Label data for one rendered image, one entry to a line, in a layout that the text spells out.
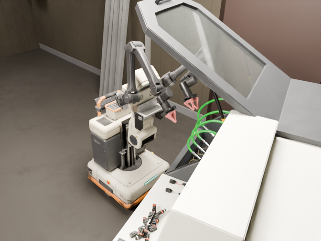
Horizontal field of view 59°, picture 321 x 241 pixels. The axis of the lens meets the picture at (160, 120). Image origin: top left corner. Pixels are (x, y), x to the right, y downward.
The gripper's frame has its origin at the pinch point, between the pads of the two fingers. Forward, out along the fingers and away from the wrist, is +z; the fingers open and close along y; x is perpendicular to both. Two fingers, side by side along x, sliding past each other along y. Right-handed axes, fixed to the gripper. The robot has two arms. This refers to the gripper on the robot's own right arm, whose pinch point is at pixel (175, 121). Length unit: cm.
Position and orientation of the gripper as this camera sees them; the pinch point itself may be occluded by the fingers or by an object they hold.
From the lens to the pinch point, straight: 187.9
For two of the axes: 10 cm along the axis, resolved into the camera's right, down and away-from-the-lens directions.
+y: 5.4, -3.7, -7.6
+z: 5.3, 8.5, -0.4
